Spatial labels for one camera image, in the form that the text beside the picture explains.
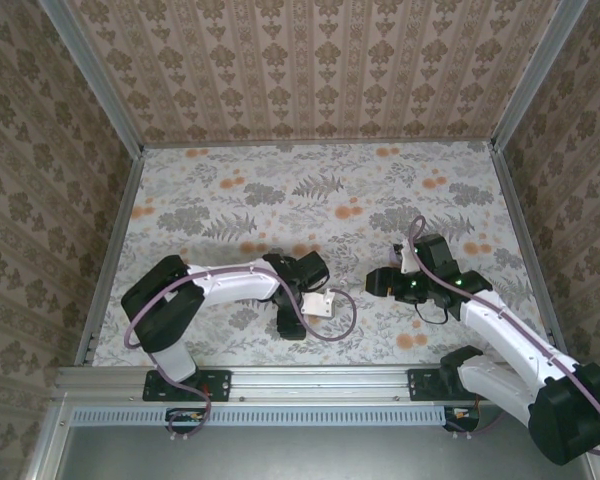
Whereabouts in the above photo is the black connector board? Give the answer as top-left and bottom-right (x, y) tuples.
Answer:
(443, 405), (481, 432)
(165, 407), (212, 435)

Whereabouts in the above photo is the grey sheet metal panel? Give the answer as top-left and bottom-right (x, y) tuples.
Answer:
(54, 403), (599, 480)

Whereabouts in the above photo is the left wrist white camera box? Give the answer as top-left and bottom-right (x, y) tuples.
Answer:
(299, 288), (338, 320)

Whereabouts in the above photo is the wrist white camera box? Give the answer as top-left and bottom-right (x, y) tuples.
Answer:
(299, 288), (338, 320)
(396, 238), (422, 275)

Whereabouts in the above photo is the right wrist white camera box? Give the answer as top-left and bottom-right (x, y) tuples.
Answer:
(396, 238), (422, 275)

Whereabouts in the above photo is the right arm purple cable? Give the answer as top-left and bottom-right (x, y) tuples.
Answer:
(409, 214), (600, 456)

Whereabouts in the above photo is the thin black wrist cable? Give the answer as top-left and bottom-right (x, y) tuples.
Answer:
(413, 298), (455, 327)

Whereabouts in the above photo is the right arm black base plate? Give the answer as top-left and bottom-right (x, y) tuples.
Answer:
(407, 368), (501, 403)

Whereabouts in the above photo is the wide aluminium mounting rail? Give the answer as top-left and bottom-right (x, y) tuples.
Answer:
(52, 363), (600, 405)

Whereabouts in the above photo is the thin aluminium wall rail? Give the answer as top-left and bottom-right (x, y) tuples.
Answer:
(142, 138), (496, 150)

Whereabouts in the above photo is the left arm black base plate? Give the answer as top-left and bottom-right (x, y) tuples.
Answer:
(142, 368), (232, 403)

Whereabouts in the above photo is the grey slotted cable duct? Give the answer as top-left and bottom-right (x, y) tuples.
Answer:
(71, 404), (482, 428)

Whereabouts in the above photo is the aluminium side rail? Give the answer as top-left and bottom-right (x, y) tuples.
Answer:
(489, 144), (569, 361)
(74, 149), (146, 369)

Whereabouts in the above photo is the aluminium corner post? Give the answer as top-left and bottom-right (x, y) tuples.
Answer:
(37, 0), (146, 157)
(489, 0), (589, 151)

